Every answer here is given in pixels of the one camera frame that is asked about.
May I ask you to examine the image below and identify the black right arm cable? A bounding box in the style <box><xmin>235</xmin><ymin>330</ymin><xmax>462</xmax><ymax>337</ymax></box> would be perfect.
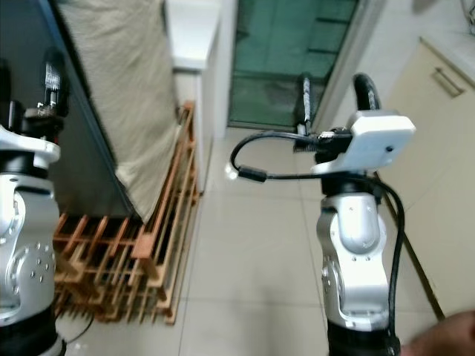
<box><xmin>230</xmin><ymin>132</ymin><xmax>407</xmax><ymax>349</ymax></box>

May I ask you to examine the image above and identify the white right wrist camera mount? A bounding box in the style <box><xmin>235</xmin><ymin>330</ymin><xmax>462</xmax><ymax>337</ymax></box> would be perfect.
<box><xmin>312</xmin><ymin>111</ymin><xmax>416</xmax><ymax>177</ymax></box>

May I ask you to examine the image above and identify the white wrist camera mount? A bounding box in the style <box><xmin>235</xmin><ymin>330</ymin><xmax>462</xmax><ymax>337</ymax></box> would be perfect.
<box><xmin>312</xmin><ymin>111</ymin><xmax>416</xmax><ymax>177</ymax></box>
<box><xmin>0</xmin><ymin>122</ymin><xmax>62</xmax><ymax>169</ymax></box>

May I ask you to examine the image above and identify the beige fabric drape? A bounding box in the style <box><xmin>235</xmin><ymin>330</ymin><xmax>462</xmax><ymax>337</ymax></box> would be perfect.
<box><xmin>56</xmin><ymin>0</ymin><xmax>203</xmax><ymax>223</ymax></box>

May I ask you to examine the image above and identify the white box shaped unit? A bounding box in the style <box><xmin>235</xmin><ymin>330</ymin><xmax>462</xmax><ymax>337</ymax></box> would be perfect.
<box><xmin>167</xmin><ymin>0</ymin><xmax>223</xmax><ymax>71</ymax></box>

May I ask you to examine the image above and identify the small dark fridge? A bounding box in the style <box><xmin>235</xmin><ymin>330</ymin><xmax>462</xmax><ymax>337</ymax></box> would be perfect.
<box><xmin>0</xmin><ymin>0</ymin><xmax>142</xmax><ymax>220</ymax></box>

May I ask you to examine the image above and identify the person's bare hand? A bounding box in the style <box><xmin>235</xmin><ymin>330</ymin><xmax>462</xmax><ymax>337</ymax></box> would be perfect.
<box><xmin>401</xmin><ymin>310</ymin><xmax>475</xmax><ymax>356</ymax></box>

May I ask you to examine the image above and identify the green tinted glass door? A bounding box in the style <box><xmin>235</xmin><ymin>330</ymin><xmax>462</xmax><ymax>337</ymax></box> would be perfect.
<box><xmin>226</xmin><ymin>0</ymin><xmax>361</xmax><ymax>131</ymax></box>

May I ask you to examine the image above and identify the wooden slatted rack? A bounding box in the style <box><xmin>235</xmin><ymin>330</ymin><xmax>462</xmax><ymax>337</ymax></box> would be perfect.
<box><xmin>53</xmin><ymin>100</ymin><xmax>201</xmax><ymax>327</ymax></box>

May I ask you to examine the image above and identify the metal cabinet bar handle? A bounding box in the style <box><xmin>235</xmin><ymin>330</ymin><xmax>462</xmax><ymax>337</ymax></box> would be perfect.
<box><xmin>434</xmin><ymin>67</ymin><xmax>468</xmax><ymax>99</ymax></box>

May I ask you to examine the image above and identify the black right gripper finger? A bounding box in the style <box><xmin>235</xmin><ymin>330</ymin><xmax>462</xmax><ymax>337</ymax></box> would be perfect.
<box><xmin>295</xmin><ymin>72</ymin><xmax>315</xmax><ymax>136</ymax></box>
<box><xmin>352</xmin><ymin>72</ymin><xmax>384</xmax><ymax>113</ymax></box>

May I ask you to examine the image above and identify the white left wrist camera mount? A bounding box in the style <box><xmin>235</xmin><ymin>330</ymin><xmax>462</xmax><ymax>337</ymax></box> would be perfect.
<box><xmin>0</xmin><ymin>122</ymin><xmax>62</xmax><ymax>169</ymax></box>

